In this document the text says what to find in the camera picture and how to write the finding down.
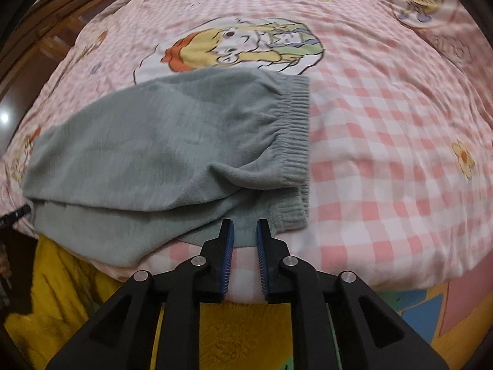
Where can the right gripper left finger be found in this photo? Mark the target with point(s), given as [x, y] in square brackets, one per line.
[153, 321]

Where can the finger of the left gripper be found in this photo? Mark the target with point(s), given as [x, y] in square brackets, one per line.
[12, 217]

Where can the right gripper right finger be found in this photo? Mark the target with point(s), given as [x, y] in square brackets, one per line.
[277, 273]

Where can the grey knit pants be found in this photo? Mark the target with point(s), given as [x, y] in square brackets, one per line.
[171, 158]

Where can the colourful bed sheet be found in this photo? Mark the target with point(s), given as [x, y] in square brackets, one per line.
[453, 317]

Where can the dark wooden wardrobe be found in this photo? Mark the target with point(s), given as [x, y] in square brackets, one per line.
[36, 47]

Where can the pink checkered cartoon pillow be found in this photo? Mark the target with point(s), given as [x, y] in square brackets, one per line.
[450, 29]

